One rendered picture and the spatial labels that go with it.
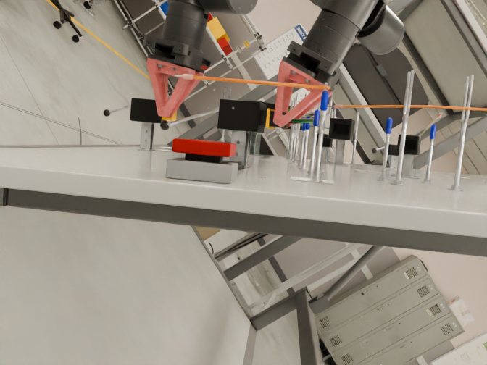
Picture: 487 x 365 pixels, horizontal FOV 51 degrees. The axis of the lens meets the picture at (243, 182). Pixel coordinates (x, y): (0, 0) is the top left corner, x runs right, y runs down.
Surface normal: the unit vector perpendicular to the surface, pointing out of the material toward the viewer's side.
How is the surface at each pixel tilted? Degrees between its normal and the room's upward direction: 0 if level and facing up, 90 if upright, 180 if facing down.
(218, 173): 90
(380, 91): 90
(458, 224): 90
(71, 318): 0
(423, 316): 90
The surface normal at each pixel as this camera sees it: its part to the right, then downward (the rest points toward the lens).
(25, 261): 0.85, -0.52
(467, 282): -0.16, -0.07
